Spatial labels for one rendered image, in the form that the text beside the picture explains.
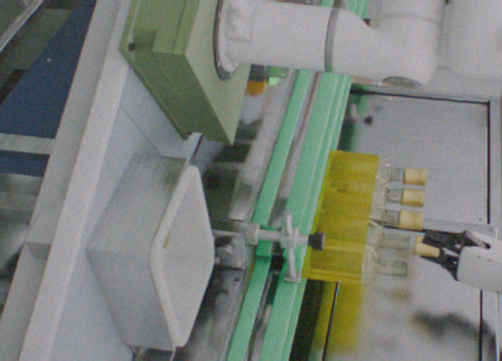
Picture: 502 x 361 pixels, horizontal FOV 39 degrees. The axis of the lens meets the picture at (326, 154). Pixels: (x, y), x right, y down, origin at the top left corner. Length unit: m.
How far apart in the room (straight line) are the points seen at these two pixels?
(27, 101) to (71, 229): 0.62
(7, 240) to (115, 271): 0.74
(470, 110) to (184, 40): 1.05
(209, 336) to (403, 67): 0.50
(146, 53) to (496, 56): 0.46
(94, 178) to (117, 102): 0.11
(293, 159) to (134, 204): 0.39
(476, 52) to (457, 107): 0.87
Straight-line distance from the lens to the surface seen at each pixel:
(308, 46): 1.01
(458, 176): 1.65
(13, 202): 1.52
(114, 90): 0.96
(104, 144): 0.94
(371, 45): 0.99
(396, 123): 1.77
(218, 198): 1.17
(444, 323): 1.36
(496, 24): 0.97
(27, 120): 1.45
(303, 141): 1.28
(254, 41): 1.02
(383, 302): 1.37
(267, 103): 1.34
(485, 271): 1.27
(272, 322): 1.15
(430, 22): 1.01
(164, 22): 0.94
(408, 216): 1.32
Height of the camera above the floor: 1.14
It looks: 7 degrees down
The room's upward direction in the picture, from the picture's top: 96 degrees clockwise
